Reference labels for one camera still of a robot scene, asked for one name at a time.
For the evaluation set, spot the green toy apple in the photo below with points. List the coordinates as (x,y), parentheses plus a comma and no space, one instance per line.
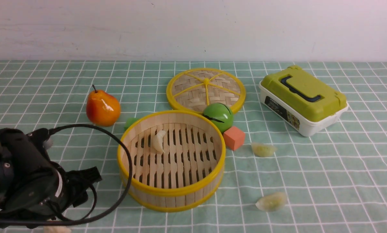
(220,115)

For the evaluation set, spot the orange foam cube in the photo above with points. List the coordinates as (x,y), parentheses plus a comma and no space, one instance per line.
(234,138)

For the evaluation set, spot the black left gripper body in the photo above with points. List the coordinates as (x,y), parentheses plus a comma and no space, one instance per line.
(32,187)

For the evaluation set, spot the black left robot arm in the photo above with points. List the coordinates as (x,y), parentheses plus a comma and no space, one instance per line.
(32,187)

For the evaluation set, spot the green white lunch box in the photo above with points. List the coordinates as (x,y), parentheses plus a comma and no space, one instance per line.
(305,102)

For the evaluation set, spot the orange toy pear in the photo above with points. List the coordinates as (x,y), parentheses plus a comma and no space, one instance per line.
(102,109)

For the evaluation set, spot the bamboo steamer tray yellow rim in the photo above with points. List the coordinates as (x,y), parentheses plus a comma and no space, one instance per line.
(189,171)

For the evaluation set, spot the woven bamboo steamer lid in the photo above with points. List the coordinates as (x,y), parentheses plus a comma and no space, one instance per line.
(193,90)

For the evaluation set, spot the pale green dumpling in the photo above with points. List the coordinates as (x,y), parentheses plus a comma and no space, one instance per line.
(272,202)
(263,150)

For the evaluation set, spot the green checkered tablecloth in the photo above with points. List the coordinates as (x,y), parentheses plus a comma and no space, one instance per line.
(335,181)

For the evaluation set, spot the green foam cube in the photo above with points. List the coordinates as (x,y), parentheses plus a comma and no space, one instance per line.
(129,122)

